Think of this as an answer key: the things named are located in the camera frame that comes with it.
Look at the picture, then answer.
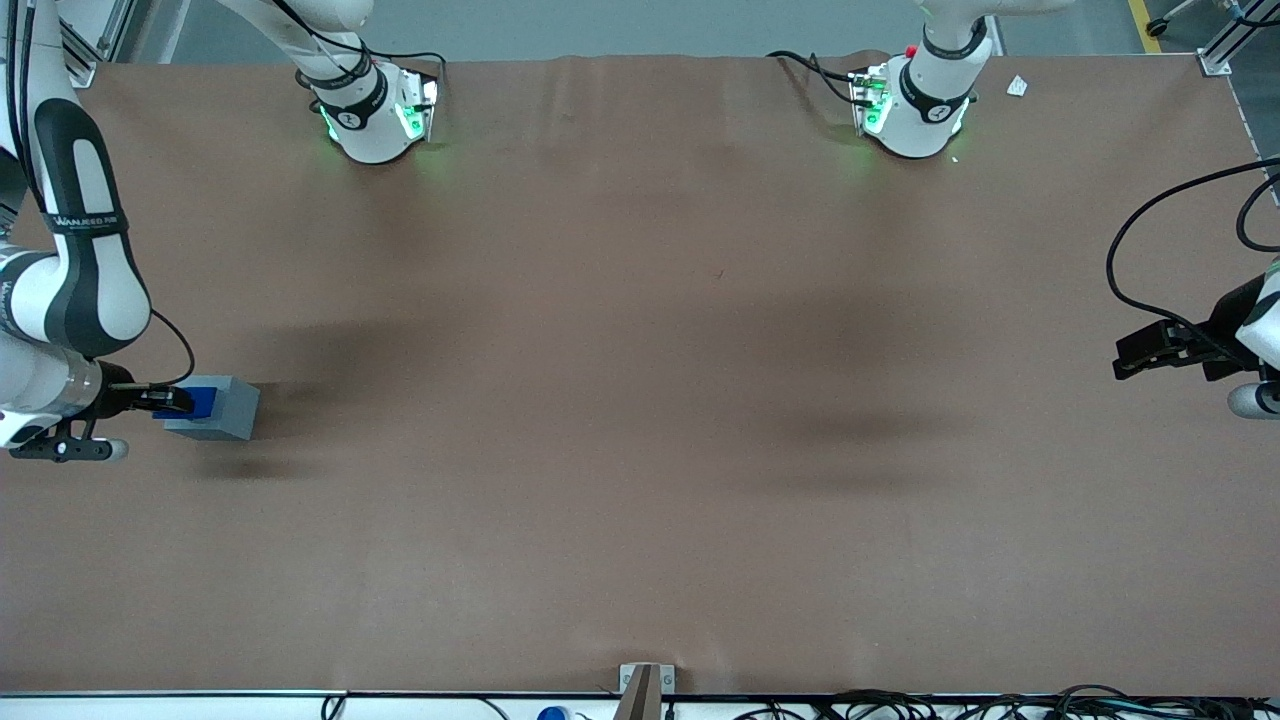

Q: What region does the long black left arm cable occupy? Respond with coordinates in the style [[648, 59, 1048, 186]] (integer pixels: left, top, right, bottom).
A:
[[1105, 158, 1280, 346]]

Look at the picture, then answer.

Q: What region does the paper table cover sheet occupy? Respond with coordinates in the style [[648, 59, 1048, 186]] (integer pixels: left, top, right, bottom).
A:
[[0, 52, 1280, 698]]

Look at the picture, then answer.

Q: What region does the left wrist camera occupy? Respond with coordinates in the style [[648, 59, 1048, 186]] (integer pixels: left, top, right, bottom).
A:
[[1227, 380, 1280, 421]]

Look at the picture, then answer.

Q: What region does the gray cube base with socket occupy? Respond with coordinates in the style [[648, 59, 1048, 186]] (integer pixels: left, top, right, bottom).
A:
[[160, 375, 262, 441]]

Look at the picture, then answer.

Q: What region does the black arm base cable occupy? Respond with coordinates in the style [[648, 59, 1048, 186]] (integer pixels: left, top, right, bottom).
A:
[[768, 50, 869, 106], [295, 0, 448, 111]]

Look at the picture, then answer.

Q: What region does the black right arm base cable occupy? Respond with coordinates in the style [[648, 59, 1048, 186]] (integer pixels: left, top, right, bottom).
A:
[[295, 0, 448, 111]]

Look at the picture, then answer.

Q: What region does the aluminium frame post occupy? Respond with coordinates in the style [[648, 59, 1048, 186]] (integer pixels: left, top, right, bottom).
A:
[[58, 18, 98, 89], [1198, 0, 1280, 77]]

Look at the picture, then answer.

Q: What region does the black caster wheel stand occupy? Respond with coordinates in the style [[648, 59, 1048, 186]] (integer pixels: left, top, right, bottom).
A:
[[1145, 0, 1216, 39]]

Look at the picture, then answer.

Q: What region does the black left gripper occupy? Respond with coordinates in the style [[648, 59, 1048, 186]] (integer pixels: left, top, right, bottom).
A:
[[1112, 272, 1273, 383]]

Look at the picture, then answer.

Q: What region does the black cable tangle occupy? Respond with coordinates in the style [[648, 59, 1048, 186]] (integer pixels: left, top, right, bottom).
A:
[[730, 685, 1280, 720]]

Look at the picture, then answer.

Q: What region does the black left arm base cable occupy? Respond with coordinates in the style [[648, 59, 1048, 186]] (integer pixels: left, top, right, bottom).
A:
[[768, 50, 869, 106]]

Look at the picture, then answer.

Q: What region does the short black cable loop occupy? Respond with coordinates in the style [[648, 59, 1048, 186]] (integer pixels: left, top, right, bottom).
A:
[[1236, 172, 1280, 253]]

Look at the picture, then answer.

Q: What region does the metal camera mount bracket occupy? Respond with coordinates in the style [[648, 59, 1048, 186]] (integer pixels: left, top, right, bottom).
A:
[[618, 662, 677, 720]]

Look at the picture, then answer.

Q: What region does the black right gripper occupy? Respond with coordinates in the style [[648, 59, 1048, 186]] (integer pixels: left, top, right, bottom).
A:
[[97, 362, 198, 419]]

